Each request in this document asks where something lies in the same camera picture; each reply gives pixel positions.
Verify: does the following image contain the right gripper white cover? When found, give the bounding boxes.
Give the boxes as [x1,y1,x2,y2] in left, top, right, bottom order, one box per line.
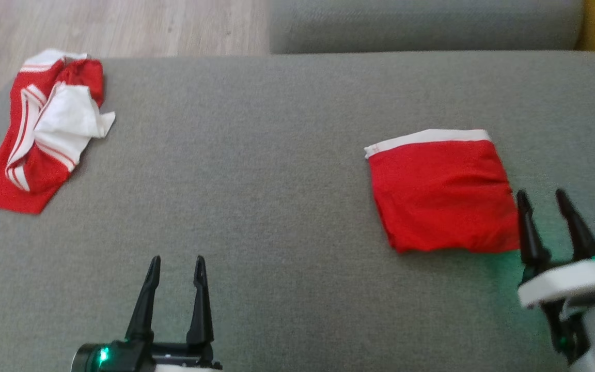
[515,189,595,364]

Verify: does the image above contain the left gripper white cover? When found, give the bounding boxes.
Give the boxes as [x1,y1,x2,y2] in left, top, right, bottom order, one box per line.
[71,255,224,372]

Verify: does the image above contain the red shorts with white waistband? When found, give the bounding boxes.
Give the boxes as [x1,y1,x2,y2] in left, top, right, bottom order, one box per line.
[364,129,523,255]

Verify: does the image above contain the red shirt with white sleeves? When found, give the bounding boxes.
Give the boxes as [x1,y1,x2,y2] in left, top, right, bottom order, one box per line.
[0,49,117,215]

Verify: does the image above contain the large grey fabric sofa seat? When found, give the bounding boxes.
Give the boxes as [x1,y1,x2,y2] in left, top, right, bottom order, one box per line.
[0,50,595,372]

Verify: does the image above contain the grey sofa cushion with seam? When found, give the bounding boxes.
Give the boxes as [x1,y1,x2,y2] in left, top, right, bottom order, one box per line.
[268,0,586,55]

